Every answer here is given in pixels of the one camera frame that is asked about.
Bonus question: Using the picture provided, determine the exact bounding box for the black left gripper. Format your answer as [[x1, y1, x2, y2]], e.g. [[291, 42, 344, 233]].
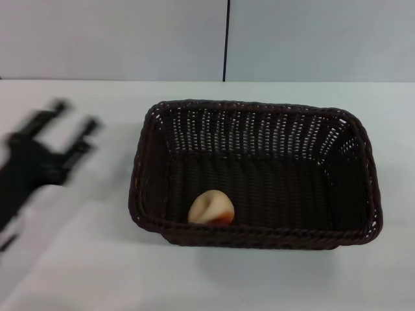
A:
[[3, 99, 101, 189]]

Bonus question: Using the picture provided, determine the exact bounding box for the pale toy peach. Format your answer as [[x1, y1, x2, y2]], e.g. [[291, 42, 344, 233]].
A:
[[187, 190, 235, 226]]

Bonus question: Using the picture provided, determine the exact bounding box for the dark brown woven basket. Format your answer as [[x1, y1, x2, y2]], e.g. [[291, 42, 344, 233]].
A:
[[128, 99, 385, 252]]

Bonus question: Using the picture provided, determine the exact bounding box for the black vertical wall strip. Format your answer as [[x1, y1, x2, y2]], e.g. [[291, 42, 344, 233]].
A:
[[222, 0, 231, 82]]

